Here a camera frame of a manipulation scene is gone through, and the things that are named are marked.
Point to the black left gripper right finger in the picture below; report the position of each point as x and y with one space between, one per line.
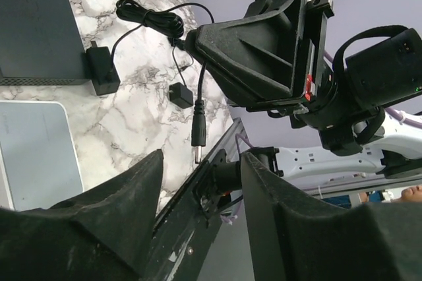
294 236

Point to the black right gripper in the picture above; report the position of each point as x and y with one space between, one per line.
276 52

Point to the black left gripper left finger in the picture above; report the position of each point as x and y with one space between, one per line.
102 234

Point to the white grey small switch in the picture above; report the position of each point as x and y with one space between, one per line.
39 165

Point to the black power adapter with cable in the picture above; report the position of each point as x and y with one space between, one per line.
105 78

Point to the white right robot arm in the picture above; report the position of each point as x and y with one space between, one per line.
368 138

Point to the small black power adapter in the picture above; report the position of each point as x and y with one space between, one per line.
179 93

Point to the person in blue shirt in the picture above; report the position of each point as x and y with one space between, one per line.
408 194

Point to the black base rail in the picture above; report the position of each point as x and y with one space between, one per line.
189 223

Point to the black network switch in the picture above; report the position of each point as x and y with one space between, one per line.
41 44

